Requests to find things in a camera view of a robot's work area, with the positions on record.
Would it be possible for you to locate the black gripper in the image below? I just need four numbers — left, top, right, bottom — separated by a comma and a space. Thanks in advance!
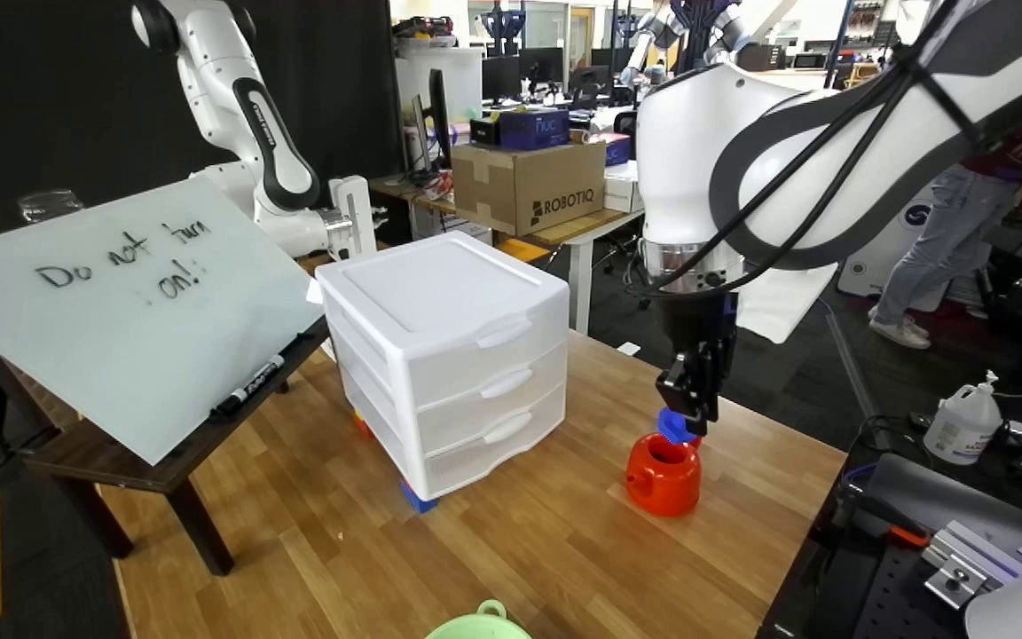
654, 283, 742, 436

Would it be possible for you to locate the blue toy object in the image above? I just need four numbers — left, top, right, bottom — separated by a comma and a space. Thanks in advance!
654, 404, 703, 452

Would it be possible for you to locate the light-green bowl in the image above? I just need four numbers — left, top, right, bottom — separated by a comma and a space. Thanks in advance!
424, 597, 536, 639

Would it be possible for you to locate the black perforated mounting board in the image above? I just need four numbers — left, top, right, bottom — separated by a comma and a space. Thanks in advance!
757, 467, 1022, 639

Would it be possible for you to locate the large cardboard box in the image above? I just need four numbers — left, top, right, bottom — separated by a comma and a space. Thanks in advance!
452, 139, 611, 239

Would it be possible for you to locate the white plastic drawer unit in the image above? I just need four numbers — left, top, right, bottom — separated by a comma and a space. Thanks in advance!
311, 229, 576, 504

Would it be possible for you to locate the white plastic jug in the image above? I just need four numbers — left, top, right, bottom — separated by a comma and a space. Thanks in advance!
918, 368, 1007, 470

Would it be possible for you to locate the blue tape piece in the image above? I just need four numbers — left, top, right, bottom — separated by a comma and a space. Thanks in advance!
400, 480, 444, 514

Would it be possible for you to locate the blue and black box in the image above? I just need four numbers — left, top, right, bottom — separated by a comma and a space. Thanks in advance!
470, 107, 576, 157

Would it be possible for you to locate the silver aluminium extrusion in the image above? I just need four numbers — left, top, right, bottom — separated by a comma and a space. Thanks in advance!
918, 514, 1022, 613

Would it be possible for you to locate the black computer monitor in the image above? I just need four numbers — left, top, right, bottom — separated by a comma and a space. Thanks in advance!
478, 47, 573, 107

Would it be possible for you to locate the white background cabinet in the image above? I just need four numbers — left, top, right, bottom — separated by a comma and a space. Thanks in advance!
391, 44, 486, 183

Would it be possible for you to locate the black whiteboard marker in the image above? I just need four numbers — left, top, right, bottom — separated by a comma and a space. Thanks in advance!
207, 351, 290, 426

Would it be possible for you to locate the whiteboard with handwriting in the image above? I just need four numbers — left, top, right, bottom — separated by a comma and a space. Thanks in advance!
0, 173, 326, 470

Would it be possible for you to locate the dark wooden stand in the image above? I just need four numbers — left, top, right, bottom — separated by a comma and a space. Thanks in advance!
0, 312, 337, 580

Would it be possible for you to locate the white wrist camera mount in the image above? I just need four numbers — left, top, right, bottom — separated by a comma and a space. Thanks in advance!
731, 261, 840, 351

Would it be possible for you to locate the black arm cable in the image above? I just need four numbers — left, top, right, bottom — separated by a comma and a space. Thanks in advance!
649, 0, 987, 294

